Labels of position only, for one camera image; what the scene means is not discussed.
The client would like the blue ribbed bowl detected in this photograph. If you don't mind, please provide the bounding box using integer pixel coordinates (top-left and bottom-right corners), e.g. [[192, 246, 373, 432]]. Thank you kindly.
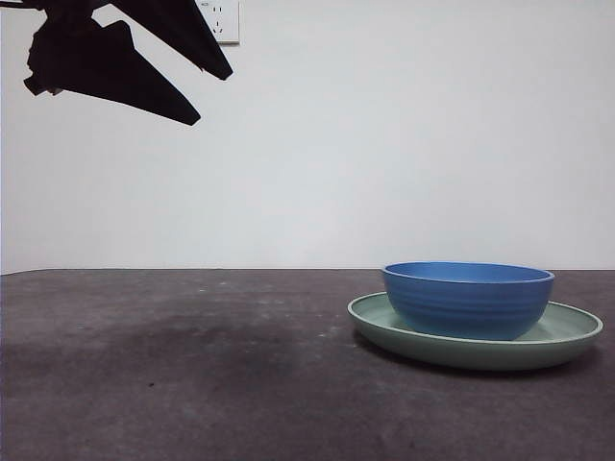
[[381, 260, 556, 342]]

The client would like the green round plate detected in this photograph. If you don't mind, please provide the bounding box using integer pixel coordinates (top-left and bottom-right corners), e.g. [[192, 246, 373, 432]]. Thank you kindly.
[[347, 291, 604, 372]]

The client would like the white wall socket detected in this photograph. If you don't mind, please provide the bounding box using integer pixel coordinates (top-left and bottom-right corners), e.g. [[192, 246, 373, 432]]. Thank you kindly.
[[198, 0, 240, 46]]

